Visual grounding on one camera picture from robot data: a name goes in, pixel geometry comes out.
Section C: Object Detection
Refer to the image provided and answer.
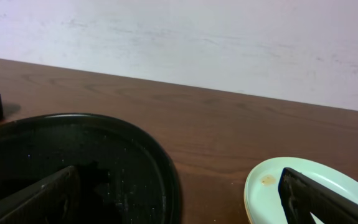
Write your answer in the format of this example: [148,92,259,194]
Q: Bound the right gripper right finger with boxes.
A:
[278,167,358,224]

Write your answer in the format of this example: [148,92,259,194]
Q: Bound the mint plate with crumbs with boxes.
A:
[244,157,358,224]

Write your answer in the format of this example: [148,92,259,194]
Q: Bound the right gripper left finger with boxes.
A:
[0,166,81,223]

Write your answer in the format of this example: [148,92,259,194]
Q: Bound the round black tray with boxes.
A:
[0,113,182,224]

